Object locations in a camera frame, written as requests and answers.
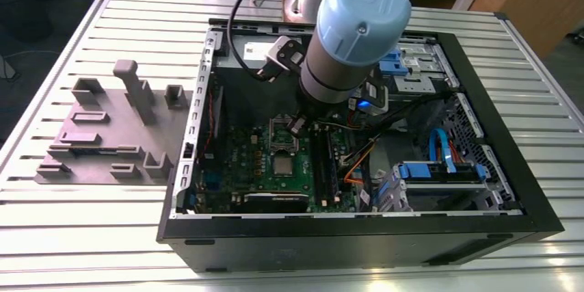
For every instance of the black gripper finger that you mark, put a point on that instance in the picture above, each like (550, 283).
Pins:
(296, 126)

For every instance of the silver CPU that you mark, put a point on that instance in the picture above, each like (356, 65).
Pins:
(284, 165)

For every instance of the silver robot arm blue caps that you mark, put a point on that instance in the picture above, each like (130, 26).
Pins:
(351, 32)

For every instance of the CPU socket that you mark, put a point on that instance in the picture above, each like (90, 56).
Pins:
(286, 175)

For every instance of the black RAM slot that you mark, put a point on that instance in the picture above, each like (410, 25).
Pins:
(332, 169)
(319, 162)

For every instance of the grey power supply unit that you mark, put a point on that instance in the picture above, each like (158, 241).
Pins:
(246, 93)

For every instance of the green motherboard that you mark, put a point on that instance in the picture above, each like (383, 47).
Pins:
(248, 182)

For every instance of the blue plastic drive latch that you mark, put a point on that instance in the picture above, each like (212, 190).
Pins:
(396, 56)
(395, 68)

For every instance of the black graphics card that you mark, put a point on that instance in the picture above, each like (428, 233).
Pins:
(274, 203)

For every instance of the grey metal disk bay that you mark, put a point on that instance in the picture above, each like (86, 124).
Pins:
(420, 87)
(443, 186)

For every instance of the hard disk in blue carrier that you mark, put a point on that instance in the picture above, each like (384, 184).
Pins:
(416, 171)

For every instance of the blue VGA port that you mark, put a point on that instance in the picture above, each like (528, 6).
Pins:
(191, 201)

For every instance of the black PC case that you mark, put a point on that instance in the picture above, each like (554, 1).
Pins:
(319, 237)

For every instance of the grey parts rack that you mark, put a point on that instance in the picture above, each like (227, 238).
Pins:
(119, 134)

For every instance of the RAM stick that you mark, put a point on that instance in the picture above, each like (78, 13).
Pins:
(98, 152)

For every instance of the wooden cabinet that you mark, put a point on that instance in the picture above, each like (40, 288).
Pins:
(538, 4)

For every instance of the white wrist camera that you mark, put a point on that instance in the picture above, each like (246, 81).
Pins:
(287, 54)
(376, 97)

